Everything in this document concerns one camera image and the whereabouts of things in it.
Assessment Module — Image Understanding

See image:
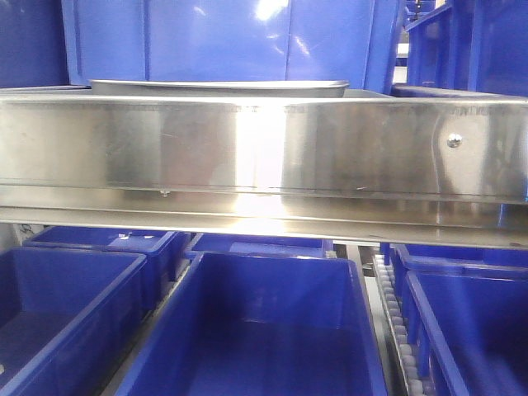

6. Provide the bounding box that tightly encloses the silver metal tray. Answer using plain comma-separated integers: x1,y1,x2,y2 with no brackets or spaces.
90,79,349,98

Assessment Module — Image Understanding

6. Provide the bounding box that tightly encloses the blue bin rear centre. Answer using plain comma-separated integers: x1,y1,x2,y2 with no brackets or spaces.
184,233,333,260

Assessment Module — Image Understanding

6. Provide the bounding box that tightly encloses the blue bin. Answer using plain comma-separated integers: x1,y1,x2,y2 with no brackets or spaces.
117,253,387,395
184,233,333,260
1,247,147,395
22,225,186,310
405,271,527,395

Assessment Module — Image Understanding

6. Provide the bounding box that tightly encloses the stainless steel shelf front panel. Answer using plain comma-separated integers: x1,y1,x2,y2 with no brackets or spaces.
1,92,527,249

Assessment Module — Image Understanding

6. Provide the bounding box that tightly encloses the blue bin rear left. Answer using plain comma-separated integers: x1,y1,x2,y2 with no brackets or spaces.
22,225,186,310

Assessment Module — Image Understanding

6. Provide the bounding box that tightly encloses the blue bin lower centre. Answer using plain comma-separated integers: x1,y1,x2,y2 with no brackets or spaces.
117,253,387,395

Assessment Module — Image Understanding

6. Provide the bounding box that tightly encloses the white roller conveyor track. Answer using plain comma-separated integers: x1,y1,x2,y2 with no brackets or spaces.
372,252,430,395

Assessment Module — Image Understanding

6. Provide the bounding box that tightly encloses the large blue crate upper centre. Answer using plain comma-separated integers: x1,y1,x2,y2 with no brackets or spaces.
62,1,405,93

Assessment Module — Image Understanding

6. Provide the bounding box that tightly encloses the shiny round screw head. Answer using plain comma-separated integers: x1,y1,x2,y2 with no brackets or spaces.
446,133,463,149

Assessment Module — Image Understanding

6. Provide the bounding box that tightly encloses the blue bin lower left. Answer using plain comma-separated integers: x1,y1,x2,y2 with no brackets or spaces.
1,247,147,395

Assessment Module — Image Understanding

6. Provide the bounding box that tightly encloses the blue bin lower right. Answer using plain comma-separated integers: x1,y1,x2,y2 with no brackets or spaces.
405,271,527,395

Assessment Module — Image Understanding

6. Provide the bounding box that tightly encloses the blue crate upper right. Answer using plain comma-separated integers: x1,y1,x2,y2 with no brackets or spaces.
406,1,527,97

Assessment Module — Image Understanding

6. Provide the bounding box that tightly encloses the blue crate upper left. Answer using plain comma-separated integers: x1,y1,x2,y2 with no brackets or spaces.
1,0,69,88

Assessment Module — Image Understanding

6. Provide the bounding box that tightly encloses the grey metal divider rail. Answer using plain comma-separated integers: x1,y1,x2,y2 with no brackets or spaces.
100,260,191,396

